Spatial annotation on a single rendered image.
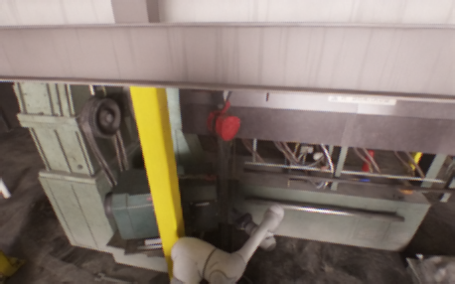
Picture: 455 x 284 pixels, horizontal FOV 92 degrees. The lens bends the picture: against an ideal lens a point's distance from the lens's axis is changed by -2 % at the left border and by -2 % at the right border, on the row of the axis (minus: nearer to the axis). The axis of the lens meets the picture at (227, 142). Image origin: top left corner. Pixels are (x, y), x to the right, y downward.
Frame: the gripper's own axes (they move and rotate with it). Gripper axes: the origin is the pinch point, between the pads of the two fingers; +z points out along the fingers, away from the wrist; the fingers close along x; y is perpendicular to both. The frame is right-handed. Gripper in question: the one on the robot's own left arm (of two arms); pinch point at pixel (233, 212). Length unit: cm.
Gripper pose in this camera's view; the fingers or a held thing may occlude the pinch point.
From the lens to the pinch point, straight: 174.5
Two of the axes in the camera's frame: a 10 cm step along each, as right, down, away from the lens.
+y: 0.0, 8.8, 4.7
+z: -6.1, -3.7, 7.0
